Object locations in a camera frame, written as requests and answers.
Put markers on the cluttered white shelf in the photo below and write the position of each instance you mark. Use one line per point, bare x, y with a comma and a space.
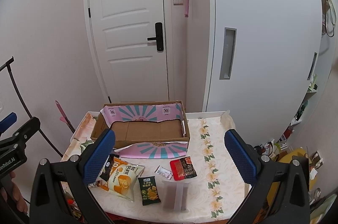
281, 145

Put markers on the translucent brown cake packet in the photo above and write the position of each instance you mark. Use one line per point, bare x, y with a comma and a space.
175, 196

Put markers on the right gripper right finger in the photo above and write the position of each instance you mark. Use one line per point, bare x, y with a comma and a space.
279, 192

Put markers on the black gold snack packet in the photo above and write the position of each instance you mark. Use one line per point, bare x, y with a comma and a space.
105, 172

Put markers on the black door handle lock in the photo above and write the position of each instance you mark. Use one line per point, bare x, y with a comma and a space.
158, 38

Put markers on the person's left hand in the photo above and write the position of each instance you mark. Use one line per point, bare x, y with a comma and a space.
17, 196

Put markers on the red black snack packet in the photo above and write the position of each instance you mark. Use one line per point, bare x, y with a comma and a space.
182, 169

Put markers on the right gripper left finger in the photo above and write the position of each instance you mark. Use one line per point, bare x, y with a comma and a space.
48, 203

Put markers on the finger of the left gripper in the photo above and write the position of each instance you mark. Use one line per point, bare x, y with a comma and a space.
23, 134
7, 122

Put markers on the white pink candy packet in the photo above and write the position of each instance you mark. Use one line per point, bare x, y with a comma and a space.
164, 172

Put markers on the white sliding wardrobe door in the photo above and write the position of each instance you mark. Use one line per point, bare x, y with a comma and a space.
264, 55

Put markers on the small green cracker packet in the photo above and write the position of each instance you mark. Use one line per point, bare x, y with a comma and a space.
148, 190

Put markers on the cardboard box with pink lining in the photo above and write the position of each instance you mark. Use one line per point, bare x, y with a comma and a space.
148, 130

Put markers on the orange cake snack bag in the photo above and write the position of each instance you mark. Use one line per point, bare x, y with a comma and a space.
122, 179

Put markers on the pink handled mop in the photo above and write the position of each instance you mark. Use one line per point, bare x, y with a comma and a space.
64, 117

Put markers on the white panel door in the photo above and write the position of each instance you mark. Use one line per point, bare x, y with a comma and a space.
129, 69

